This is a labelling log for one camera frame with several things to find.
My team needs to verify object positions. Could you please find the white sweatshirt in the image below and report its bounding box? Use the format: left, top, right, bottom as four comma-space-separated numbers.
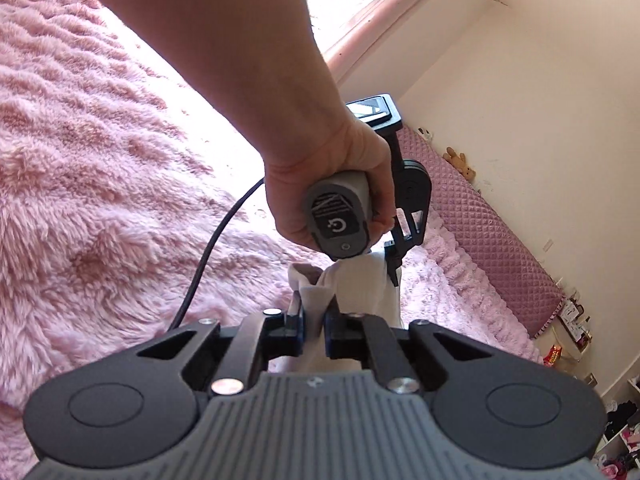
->
268, 252, 402, 374

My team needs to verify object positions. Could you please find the person's left forearm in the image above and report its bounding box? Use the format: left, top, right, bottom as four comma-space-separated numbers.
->
100, 0, 350, 168

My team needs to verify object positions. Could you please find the person's left hand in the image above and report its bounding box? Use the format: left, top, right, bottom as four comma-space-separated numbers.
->
255, 116, 396, 249

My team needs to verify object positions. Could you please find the brown teddy bear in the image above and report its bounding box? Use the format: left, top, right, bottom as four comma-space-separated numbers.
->
442, 146, 476, 182

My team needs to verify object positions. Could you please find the pink quilted headboard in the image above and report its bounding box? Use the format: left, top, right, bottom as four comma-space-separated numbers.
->
397, 127, 564, 337

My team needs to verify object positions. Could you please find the pink fluffy blanket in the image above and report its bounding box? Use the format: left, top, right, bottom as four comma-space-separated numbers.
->
0, 0, 544, 480

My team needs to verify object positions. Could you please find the pink curtain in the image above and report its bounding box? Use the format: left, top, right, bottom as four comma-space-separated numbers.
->
309, 0, 421, 81

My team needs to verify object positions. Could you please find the white open wardrobe shelving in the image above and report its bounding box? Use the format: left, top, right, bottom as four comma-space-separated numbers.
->
592, 375, 639, 479

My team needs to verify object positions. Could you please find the black cable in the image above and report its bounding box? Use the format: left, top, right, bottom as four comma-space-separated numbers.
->
167, 176, 266, 334

